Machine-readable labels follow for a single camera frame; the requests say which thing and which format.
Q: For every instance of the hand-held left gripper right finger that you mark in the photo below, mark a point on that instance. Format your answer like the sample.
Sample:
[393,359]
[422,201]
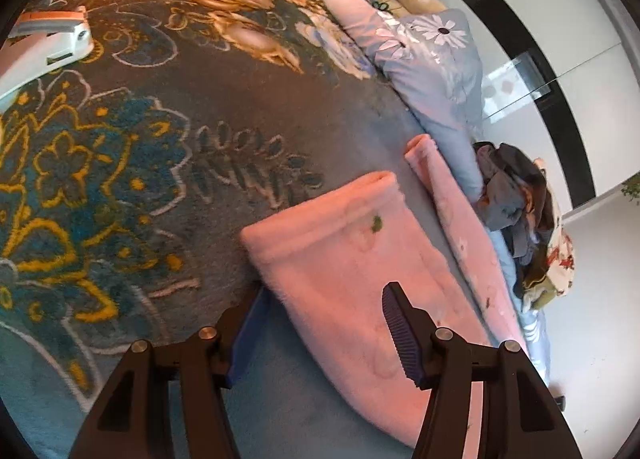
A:
[400,329]

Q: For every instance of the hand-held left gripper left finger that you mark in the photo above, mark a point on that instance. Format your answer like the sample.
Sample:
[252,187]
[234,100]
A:
[250,334]

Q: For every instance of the pink floral fleece garment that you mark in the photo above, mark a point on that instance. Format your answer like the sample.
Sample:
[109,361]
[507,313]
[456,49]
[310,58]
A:
[340,264]

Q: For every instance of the dark grey clothes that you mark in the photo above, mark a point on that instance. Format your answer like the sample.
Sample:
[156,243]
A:
[505,189]

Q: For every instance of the cream cartoon print garment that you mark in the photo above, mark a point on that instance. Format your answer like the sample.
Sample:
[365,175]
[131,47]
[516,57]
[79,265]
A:
[562,254]

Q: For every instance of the blue daisy print quilt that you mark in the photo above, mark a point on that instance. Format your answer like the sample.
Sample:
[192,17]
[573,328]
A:
[440,69]

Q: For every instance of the hanging green plant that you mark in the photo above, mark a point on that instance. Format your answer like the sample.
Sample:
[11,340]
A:
[631,189]

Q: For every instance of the white and black wardrobe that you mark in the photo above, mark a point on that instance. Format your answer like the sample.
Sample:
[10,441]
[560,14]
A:
[590,89]

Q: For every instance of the yellow printed pillow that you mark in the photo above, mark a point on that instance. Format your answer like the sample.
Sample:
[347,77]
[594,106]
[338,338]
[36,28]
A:
[380,1]

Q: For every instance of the white and orange device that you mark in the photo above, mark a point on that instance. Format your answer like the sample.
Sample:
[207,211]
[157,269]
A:
[45,44]

